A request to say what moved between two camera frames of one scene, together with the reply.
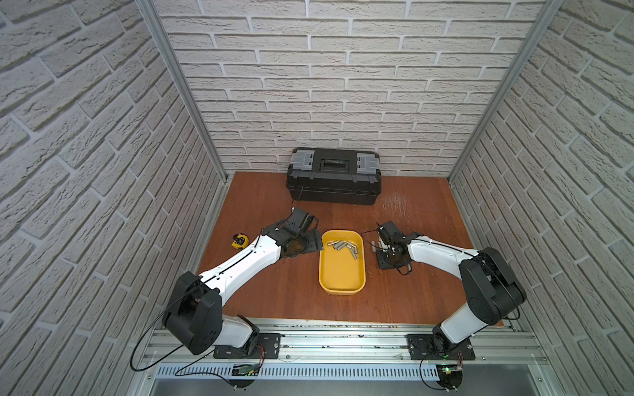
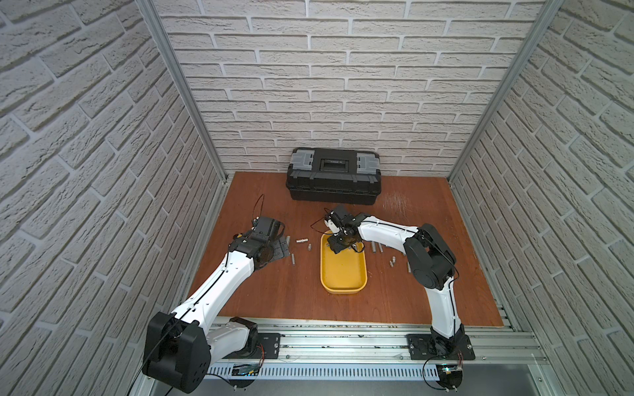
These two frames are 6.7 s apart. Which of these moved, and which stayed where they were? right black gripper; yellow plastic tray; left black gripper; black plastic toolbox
Moved: right black gripper; left black gripper
Stayed: black plastic toolbox; yellow plastic tray
